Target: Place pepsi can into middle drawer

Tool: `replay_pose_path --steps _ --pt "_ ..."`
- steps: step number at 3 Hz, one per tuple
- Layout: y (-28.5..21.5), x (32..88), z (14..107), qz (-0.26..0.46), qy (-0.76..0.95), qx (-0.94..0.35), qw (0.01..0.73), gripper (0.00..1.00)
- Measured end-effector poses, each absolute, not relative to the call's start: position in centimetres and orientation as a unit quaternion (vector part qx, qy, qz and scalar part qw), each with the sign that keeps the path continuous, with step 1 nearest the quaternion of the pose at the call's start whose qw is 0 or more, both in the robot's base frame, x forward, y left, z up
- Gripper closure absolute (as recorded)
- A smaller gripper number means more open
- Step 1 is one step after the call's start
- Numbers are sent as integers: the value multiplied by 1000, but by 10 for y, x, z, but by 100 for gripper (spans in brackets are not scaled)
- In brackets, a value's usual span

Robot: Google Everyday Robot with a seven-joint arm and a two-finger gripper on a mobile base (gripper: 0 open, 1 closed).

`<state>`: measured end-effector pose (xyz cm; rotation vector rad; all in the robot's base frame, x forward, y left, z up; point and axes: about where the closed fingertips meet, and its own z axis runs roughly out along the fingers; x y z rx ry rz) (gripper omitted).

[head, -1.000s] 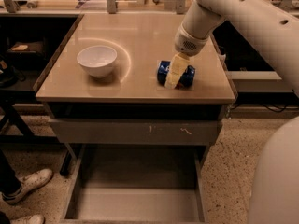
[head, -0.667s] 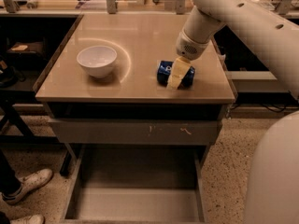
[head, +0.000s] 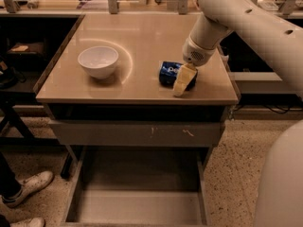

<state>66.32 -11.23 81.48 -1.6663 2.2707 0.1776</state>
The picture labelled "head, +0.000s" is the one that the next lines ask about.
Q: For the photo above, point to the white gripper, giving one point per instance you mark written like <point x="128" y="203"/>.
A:
<point x="195" y="55"/>

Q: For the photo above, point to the blue pepsi can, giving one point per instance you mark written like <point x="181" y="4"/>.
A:
<point x="168" y="73"/>

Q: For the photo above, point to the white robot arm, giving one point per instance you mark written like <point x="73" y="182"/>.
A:
<point x="279" y="43"/>

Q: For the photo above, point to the grey drawer cabinet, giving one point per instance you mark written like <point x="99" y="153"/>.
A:
<point x="133" y="92"/>

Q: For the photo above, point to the closed grey top drawer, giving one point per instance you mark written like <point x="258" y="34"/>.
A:
<point x="137" y="134"/>

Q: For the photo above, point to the open grey middle drawer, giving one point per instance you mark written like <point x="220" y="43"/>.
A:
<point x="137" y="187"/>

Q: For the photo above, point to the white ceramic bowl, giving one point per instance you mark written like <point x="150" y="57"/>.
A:
<point x="99" y="62"/>

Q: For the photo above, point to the white shoe upper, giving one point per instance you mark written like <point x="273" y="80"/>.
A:
<point x="30" y="186"/>

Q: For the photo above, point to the white shoe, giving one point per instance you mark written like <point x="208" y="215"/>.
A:
<point x="30" y="186"/>
<point x="29" y="222"/>

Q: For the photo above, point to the dark trouser leg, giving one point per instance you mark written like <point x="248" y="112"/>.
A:
<point x="9" y="186"/>

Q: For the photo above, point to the white shoe lower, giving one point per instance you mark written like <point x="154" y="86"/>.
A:
<point x="29" y="222"/>

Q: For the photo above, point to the black table leg frame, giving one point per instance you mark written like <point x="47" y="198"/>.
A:
<point x="28" y="138"/>

